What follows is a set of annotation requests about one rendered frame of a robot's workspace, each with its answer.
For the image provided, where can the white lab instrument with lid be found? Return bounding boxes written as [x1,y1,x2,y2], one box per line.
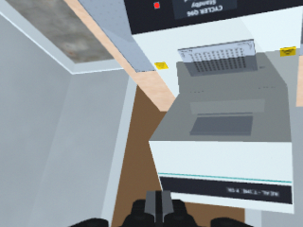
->
[124,0,303,214]

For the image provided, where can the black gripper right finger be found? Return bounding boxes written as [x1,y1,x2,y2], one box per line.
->
[158,191,254,227]

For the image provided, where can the grey perforated base plate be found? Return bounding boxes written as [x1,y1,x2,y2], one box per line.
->
[78,0,156,73]

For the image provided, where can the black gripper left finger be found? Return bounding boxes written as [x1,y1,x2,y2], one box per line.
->
[69,191,159,227]

